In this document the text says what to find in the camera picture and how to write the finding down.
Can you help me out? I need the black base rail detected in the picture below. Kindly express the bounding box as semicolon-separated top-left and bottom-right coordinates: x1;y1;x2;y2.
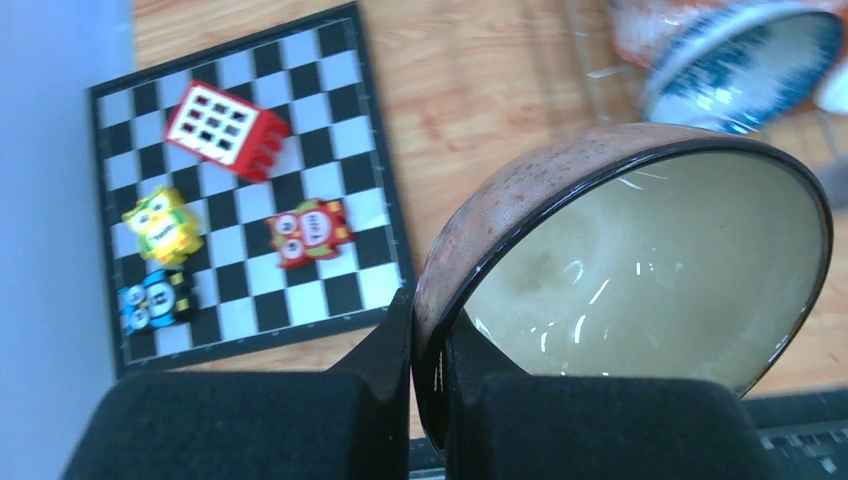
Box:
410;390;847;479

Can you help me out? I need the black white chessboard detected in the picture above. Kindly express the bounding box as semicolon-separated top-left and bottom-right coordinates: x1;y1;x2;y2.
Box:
89;3;414;375

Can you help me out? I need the orange bowl white inside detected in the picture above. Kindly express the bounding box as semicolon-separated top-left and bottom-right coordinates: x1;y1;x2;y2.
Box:
813;57;847;115

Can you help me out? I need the orange geometric pattern bowl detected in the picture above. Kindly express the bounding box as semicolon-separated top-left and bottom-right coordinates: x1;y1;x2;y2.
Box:
609;0;727;68

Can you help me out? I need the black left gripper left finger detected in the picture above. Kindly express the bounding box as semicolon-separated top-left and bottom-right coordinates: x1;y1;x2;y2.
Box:
64;289;412;479

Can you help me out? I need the steel two-tier dish rack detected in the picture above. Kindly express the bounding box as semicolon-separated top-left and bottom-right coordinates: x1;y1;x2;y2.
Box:
564;1;847;205

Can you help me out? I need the blue floral bowl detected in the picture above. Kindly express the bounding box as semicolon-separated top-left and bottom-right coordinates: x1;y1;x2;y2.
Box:
641;1;845;135

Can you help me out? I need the blue owl toy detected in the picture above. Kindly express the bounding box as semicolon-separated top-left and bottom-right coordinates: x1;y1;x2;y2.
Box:
118;268;197;335

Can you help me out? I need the red robot toy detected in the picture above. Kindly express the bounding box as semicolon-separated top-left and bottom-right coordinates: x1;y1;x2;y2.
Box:
265;198;354;270

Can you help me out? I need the brown speckled bowl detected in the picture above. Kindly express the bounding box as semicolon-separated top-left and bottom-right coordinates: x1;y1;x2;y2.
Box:
413;123;834;447

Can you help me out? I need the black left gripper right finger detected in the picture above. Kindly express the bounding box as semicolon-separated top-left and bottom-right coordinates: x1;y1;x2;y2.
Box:
443;315;782;479

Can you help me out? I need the red toy brick block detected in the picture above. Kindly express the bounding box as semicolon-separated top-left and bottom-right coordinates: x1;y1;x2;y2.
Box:
164;80;291;183

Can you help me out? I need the yellow owl toy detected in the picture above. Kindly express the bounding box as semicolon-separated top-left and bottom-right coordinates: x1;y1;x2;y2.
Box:
122;186;204;266

